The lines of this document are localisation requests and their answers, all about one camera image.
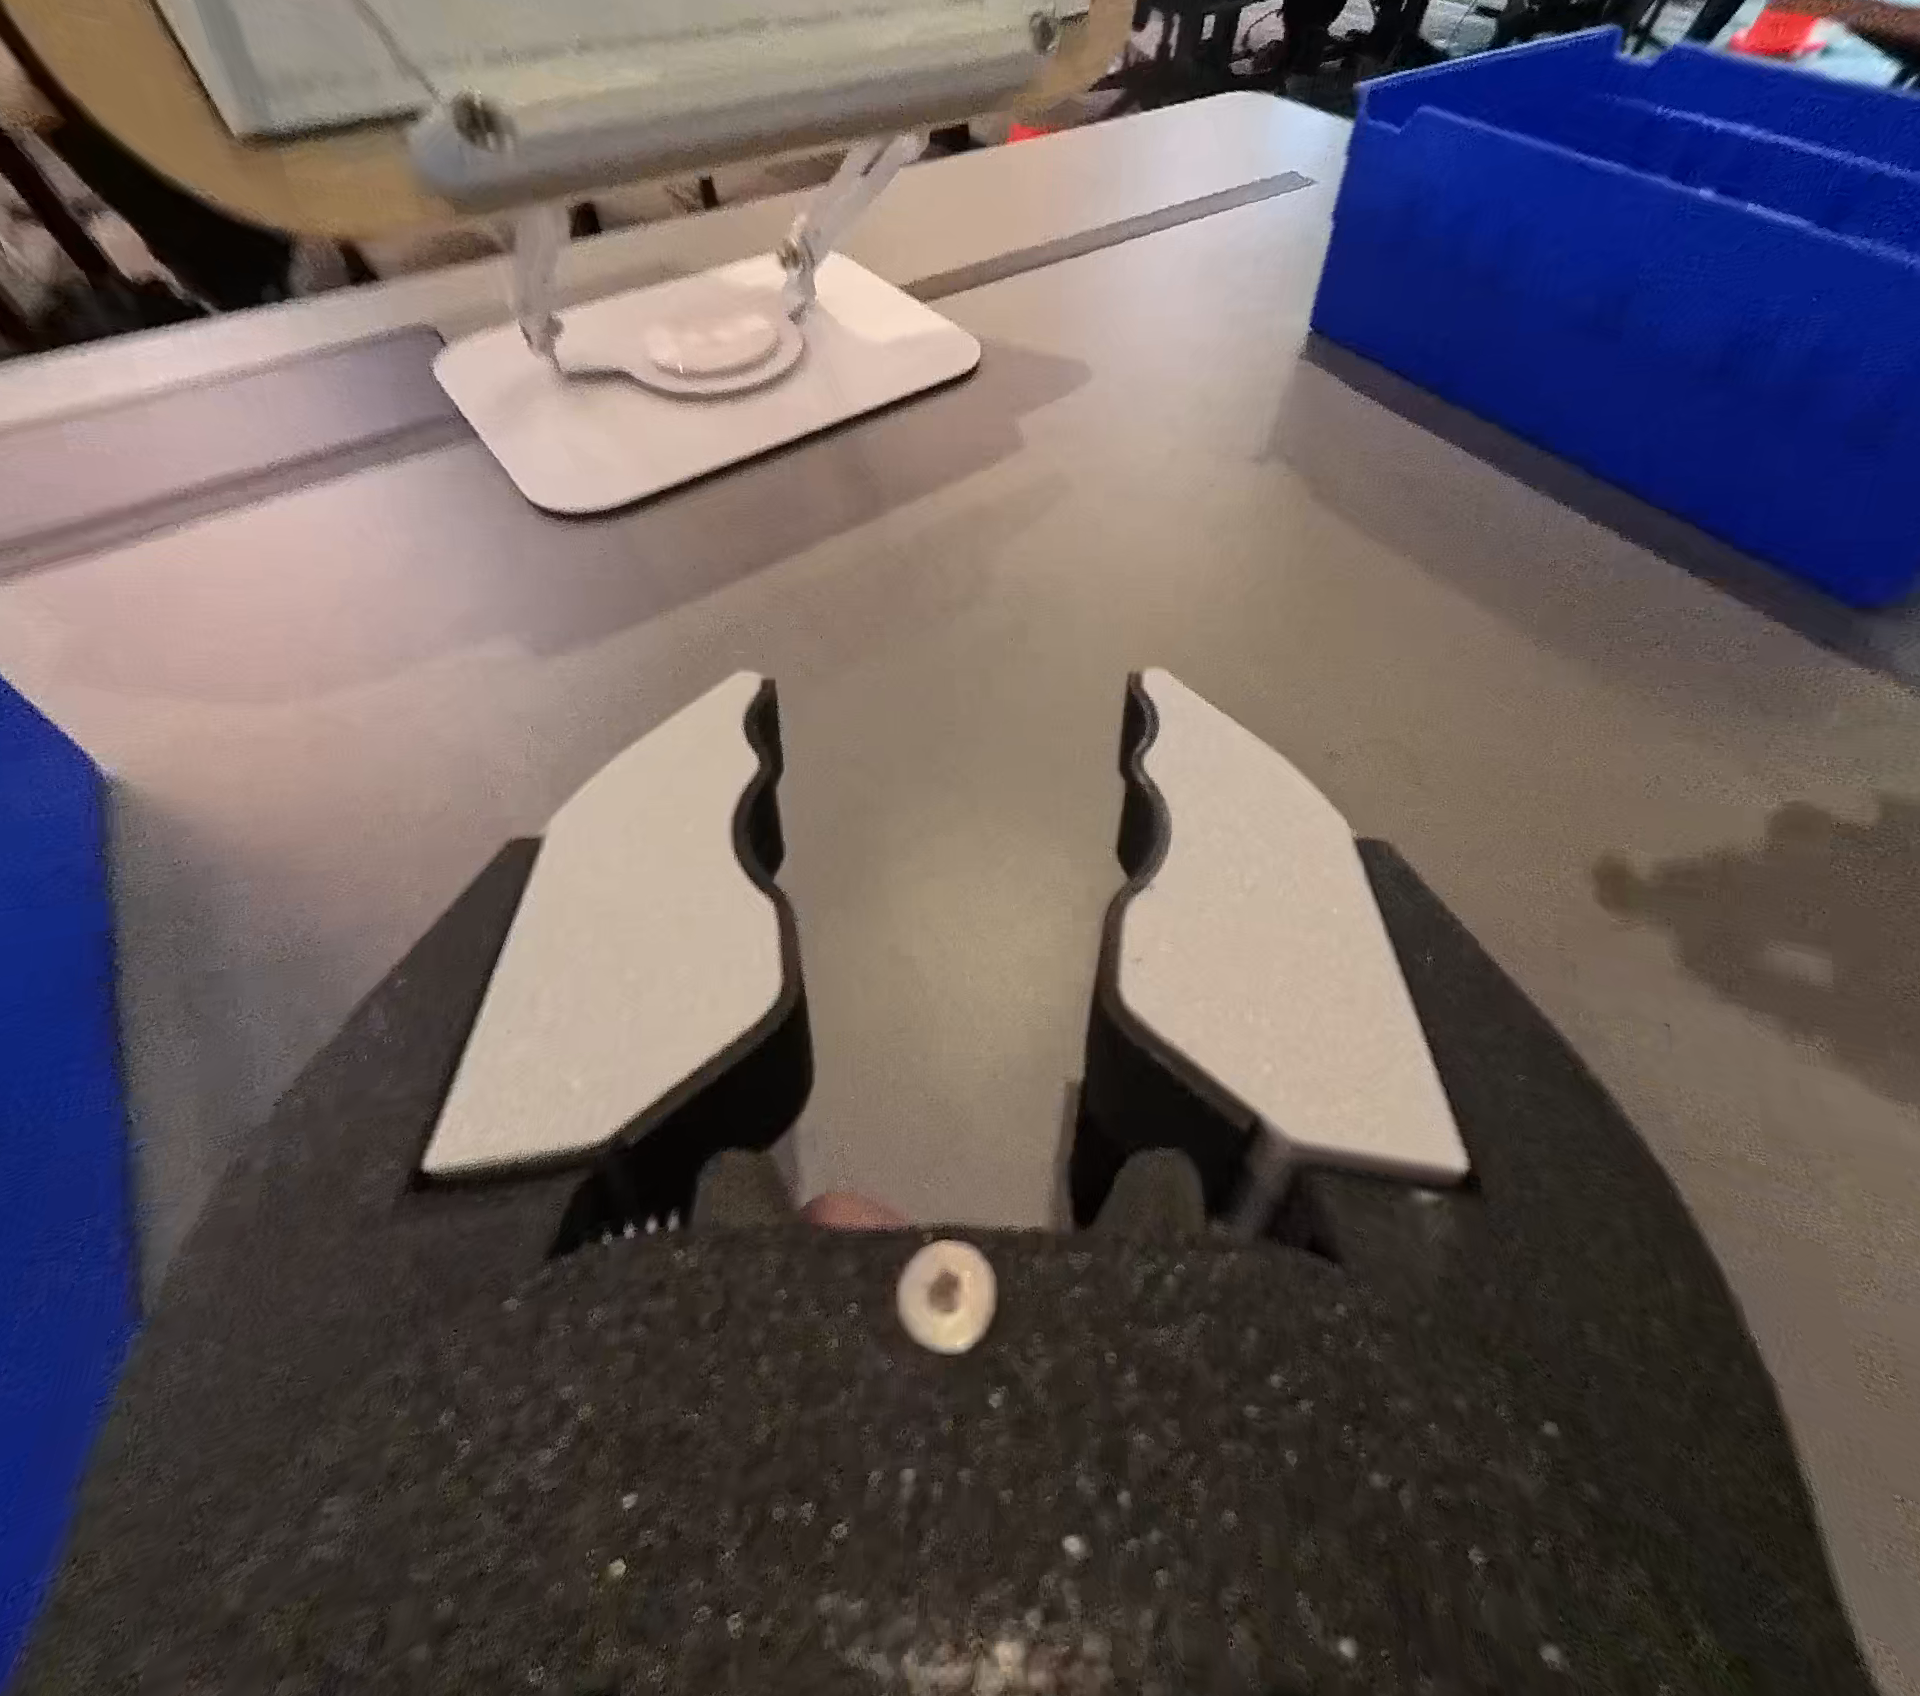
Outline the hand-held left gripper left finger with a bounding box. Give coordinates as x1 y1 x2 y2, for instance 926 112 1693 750
417 670 816 1226

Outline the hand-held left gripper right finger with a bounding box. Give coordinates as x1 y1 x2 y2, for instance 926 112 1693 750
1068 668 1477 1229

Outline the blue plastic bin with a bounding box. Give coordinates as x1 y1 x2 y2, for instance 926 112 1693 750
0 676 148 1659
1309 22 1920 613

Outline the wooden instruction board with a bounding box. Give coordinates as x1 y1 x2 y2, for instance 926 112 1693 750
0 0 1147 238

